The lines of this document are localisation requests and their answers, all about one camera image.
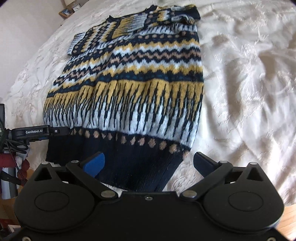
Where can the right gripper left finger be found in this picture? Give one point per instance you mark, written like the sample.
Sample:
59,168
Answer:
85,172

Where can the small white alarm clock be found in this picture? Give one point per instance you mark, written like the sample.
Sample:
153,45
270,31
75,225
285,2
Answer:
76,7

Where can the navy yellow patterned knit sweater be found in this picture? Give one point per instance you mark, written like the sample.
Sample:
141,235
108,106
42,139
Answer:
132,90

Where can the white embroidered bedspread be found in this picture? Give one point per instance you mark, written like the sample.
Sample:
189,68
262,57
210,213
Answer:
248,56

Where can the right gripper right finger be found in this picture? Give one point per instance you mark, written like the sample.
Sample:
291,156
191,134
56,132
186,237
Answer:
213,173

